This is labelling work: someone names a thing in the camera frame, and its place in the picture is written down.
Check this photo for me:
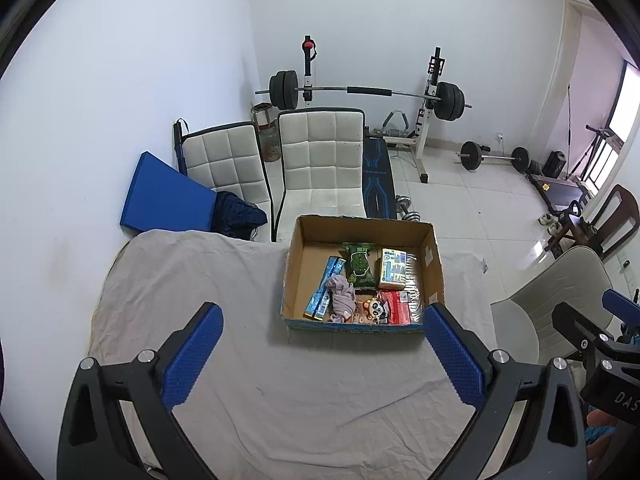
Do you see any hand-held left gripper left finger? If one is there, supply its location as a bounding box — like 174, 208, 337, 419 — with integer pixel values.
57, 301, 224, 480

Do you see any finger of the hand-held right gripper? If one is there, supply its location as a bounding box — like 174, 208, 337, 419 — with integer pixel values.
602, 289, 640, 318
551, 301, 640, 361

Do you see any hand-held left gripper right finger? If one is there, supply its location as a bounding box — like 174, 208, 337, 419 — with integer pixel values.
423, 302, 588, 480

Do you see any red packet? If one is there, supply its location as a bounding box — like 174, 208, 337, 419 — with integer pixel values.
385, 290, 413, 326

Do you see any orange panda snack packet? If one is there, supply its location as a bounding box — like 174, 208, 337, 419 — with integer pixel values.
350, 294, 393, 326

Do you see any cardboard box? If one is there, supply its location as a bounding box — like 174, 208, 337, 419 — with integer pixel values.
280, 214, 446, 337

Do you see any white blue tissue pack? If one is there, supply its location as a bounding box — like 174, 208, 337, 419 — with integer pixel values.
376, 247, 408, 292

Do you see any grey purple cloth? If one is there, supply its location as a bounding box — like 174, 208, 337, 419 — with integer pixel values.
325, 275, 358, 323

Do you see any green snack packet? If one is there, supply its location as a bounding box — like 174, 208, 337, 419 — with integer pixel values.
341, 241, 378, 293

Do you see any blue toothpaste box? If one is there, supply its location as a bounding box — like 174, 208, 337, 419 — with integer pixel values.
303, 256, 348, 321

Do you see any person's right hand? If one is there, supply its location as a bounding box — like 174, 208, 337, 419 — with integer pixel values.
586, 409, 610, 462

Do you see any grey plastic chair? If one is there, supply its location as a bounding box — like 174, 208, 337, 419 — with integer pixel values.
490, 247, 621, 366

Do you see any brown wooden chair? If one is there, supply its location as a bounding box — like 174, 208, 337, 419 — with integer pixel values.
547, 184, 640, 260

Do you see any grey table cloth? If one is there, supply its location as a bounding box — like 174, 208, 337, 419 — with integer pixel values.
90, 230, 501, 480

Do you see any black treadmill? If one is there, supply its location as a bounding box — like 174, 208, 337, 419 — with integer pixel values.
530, 172, 591, 213

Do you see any dark blue jacket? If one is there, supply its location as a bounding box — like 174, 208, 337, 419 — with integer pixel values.
212, 191, 268, 241

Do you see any chrome dumbbell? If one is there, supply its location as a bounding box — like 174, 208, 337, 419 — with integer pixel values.
396, 195, 423, 223

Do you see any black speaker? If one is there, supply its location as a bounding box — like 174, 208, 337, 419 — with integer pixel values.
545, 151, 568, 178

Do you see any blue foam mat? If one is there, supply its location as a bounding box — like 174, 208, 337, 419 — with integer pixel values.
119, 151, 218, 235

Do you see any short barbell with black plates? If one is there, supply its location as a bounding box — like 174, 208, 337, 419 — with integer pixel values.
455, 141, 531, 173

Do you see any black blue weight bench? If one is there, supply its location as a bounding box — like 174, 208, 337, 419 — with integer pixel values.
362, 127, 398, 220

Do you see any white padded chair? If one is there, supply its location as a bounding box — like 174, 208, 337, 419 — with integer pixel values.
182, 121, 273, 216
272, 107, 368, 241

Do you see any window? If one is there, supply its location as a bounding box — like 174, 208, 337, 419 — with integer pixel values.
607, 60, 640, 141

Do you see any black blue baton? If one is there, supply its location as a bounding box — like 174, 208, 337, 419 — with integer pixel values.
172, 119, 188, 177

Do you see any white barbell rack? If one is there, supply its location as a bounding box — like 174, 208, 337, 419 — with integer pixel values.
300, 35, 446, 183

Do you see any brown stool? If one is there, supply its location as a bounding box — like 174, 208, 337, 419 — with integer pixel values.
250, 102, 278, 163

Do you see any long barbell with black plates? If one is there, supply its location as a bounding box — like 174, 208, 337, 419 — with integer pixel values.
255, 70, 473, 123

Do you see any grey metal handle bar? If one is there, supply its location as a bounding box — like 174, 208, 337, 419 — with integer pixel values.
382, 109, 411, 137

